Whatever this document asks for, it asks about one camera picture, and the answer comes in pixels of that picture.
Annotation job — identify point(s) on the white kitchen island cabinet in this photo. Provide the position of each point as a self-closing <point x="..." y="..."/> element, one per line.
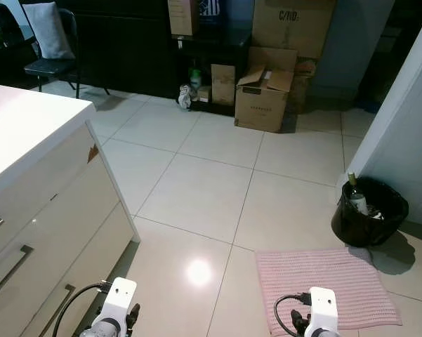
<point x="49" y="182"/>

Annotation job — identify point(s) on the pink knitted floor mat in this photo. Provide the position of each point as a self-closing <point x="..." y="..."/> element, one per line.
<point x="337" y="270"/>

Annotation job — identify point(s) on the black trash bin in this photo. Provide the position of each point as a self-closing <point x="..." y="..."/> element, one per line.
<point x="358" y="228"/>

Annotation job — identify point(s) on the glass wine bottle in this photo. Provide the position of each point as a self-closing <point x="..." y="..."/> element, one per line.
<point x="357" y="200"/>

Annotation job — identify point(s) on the open cardboard box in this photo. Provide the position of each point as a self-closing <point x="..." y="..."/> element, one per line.
<point x="260" y="109"/>

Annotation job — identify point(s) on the white crumpled bag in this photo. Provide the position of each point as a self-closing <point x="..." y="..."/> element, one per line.
<point x="185" y="97"/>

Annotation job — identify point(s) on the tiny cardboard box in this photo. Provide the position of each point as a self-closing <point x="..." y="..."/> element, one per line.
<point x="203" y="95"/>

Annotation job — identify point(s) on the worn brown cardboard box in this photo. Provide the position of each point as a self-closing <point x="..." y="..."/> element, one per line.
<point x="305" y="84"/>

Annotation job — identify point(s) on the green bottle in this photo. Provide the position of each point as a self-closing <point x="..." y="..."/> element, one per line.
<point x="195" y="83"/>

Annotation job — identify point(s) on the small cardboard box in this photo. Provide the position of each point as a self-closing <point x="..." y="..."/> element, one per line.
<point x="223" y="84"/>

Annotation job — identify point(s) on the black chair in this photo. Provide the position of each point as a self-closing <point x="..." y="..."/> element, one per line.
<point x="53" y="68"/>

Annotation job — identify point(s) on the black sideboard cabinet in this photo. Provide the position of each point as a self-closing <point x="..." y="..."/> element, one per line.
<point x="126" y="49"/>

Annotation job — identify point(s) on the black shelf unit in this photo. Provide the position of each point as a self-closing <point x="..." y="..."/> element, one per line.
<point x="218" y="42"/>

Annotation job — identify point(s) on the large printed cardboard box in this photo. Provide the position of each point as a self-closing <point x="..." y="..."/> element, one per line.
<point x="291" y="31"/>

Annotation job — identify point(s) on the grey pillow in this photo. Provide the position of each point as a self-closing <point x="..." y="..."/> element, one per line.
<point x="49" y="31"/>

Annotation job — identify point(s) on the tall cardboard box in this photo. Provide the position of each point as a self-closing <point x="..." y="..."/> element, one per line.
<point x="182" y="17"/>

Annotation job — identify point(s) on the blue printed box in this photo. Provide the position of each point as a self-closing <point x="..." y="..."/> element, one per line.
<point x="209" y="8"/>

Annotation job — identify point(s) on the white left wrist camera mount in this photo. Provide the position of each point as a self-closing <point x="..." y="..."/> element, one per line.
<point x="119" y="298"/>

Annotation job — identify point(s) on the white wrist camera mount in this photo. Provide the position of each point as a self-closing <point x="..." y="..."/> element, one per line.
<point x="119" y="298"/>
<point x="321" y="305"/>

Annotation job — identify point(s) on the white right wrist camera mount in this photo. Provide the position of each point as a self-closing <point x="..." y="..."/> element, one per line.
<point x="321" y="305"/>

